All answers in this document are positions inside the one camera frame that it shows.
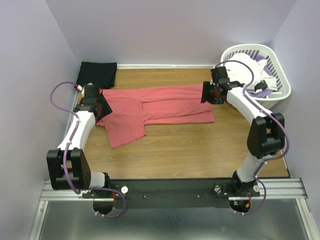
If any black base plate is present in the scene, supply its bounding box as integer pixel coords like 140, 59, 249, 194
82, 178, 260, 213

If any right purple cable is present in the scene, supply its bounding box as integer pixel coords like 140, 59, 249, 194
214, 59, 291, 216

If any aluminium rail frame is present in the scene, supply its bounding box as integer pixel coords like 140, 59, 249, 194
30, 178, 319, 240

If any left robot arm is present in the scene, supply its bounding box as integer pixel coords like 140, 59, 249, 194
46, 81, 112, 198

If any white garment in basket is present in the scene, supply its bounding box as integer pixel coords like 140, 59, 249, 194
224, 53, 278, 94

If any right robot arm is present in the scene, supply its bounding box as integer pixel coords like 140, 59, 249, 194
201, 66, 285, 197

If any folded black t shirt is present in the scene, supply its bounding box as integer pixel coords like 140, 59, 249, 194
76, 61, 118, 89

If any white laundry basket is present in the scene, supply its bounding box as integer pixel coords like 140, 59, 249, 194
220, 44, 292, 109

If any red t shirt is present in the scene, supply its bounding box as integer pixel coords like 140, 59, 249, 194
97, 84, 215, 149

